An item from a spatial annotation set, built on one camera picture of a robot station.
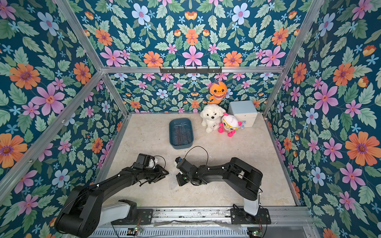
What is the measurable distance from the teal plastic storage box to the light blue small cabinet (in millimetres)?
315

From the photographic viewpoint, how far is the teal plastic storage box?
40.1 inches

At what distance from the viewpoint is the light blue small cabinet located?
1.02 metres
